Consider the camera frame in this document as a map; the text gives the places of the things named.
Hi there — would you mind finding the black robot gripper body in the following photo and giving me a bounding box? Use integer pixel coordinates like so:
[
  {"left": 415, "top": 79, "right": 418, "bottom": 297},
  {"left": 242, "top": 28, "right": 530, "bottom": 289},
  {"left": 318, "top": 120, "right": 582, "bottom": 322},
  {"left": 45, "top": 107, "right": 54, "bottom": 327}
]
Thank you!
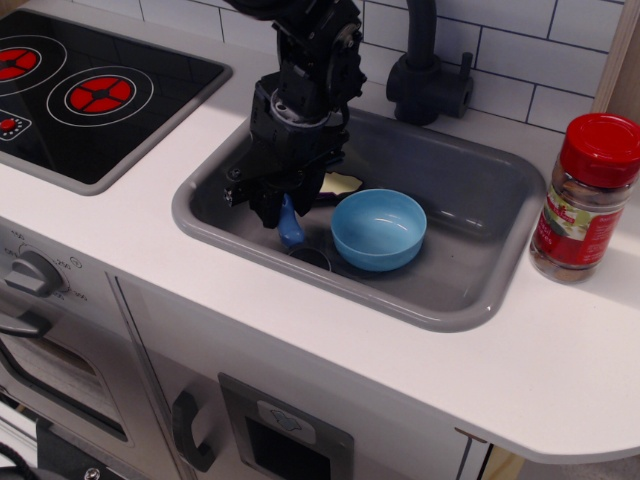
[{"left": 224, "top": 73, "right": 349, "bottom": 206}]

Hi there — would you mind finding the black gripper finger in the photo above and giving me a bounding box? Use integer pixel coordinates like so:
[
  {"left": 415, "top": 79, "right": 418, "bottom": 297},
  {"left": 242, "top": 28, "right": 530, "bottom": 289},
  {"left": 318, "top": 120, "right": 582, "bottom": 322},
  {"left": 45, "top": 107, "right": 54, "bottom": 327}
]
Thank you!
[
  {"left": 249, "top": 188, "right": 283, "bottom": 229},
  {"left": 292, "top": 172, "right": 325, "bottom": 216}
]

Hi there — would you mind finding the blue handled grey spoon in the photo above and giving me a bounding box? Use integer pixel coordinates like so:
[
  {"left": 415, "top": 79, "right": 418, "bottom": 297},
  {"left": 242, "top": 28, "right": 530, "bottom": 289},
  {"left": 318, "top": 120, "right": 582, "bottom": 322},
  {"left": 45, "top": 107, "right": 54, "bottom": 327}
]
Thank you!
[{"left": 277, "top": 194, "right": 331, "bottom": 271}]

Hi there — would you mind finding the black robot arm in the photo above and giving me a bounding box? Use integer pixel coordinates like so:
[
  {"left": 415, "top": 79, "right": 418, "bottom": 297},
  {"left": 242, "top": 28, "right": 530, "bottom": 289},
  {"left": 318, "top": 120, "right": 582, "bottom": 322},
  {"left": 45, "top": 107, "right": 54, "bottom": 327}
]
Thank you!
[{"left": 225, "top": 1, "right": 366, "bottom": 229}]

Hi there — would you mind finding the blue plastic bowl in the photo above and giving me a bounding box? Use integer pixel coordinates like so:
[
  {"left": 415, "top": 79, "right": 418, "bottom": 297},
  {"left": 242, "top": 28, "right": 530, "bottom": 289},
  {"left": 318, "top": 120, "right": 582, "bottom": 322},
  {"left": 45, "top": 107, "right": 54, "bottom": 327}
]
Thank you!
[{"left": 331, "top": 189, "right": 427, "bottom": 272}]

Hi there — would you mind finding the grey sink basin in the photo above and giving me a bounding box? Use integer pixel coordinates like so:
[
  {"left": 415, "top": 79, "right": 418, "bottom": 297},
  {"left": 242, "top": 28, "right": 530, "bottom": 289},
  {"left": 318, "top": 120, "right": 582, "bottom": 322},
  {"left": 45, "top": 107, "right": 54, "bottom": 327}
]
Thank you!
[{"left": 172, "top": 110, "right": 546, "bottom": 332}]

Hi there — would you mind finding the toy eggplant half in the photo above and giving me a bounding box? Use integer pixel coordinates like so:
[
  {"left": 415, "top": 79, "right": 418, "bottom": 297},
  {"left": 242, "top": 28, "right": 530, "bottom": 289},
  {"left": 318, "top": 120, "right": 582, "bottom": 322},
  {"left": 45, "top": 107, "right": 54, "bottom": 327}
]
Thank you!
[{"left": 316, "top": 172, "right": 363, "bottom": 203}]

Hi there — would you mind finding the dark grey toy faucet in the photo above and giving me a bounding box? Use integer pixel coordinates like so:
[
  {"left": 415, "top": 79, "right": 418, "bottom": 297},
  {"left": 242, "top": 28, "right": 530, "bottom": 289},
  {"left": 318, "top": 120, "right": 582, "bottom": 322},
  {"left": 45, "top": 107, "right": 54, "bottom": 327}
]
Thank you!
[{"left": 386, "top": 0, "right": 474, "bottom": 126}]

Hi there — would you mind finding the black toy stovetop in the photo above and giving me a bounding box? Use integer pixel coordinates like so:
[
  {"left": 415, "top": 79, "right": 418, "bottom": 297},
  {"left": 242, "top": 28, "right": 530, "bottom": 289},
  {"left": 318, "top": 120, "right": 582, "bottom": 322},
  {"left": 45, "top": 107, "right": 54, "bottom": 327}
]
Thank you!
[{"left": 1, "top": 9, "right": 232, "bottom": 196}]

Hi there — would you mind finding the grey dishwasher panel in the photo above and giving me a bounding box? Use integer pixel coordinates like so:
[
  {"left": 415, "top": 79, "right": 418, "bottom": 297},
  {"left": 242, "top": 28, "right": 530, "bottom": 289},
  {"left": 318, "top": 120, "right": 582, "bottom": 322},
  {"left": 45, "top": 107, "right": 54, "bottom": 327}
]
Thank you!
[{"left": 218, "top": 373, "right": 354, "bottom": 480}]

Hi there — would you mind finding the grey oven knob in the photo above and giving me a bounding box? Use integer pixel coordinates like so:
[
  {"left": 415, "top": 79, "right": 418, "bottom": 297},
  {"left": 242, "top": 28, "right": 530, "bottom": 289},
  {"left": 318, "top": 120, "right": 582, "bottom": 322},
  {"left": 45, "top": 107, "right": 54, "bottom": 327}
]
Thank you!
[{"left": 4, "top": 251, "right": 64, "bottom": 298}]

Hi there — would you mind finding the toy oven door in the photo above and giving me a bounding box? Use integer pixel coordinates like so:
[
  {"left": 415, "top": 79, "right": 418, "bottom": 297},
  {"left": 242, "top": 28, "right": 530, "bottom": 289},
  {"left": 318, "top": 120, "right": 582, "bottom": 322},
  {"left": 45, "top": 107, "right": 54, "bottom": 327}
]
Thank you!
[{"left": 1, "top": 290, "right": 180, "bottom": 479}]

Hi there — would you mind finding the red lidded spice jar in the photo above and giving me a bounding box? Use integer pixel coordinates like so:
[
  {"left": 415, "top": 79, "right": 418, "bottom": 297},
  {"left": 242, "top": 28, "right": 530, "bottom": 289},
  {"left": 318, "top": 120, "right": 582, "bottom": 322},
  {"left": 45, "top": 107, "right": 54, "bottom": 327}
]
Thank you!
[{"left": 530, "top": 113, "right": 639, "bottom": 284}]

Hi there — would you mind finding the dark grey cabinet handle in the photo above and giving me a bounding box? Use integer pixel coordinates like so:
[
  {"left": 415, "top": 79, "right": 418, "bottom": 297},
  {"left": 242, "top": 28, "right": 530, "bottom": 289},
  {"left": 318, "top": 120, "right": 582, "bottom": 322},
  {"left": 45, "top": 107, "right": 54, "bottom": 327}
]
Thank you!
[{"left": 171, "top": 391, "right": 216, "bottom": 473}]

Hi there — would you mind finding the grey oven door handle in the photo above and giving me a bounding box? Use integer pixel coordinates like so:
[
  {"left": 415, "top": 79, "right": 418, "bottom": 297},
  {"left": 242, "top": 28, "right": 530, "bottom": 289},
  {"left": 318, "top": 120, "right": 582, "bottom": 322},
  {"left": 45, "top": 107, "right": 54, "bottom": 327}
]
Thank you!
[{"left": 0, "top": 311, "right": 52, "bottom": 338}]

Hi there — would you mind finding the wooden side post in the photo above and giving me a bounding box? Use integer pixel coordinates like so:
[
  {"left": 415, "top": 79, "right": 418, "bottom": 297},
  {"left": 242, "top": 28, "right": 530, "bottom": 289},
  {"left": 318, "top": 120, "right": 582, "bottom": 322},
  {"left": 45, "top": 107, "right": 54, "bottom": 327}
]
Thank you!
[{"left": 591, "top": 0, "right": 639, "bottom": 123}]

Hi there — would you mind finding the black cable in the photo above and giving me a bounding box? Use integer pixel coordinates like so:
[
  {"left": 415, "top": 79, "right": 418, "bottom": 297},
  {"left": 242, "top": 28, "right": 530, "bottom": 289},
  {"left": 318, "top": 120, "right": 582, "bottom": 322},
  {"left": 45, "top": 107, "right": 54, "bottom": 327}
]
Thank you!
[{"left": 0, "top": 442, "right": 31, "bottom": 480}]

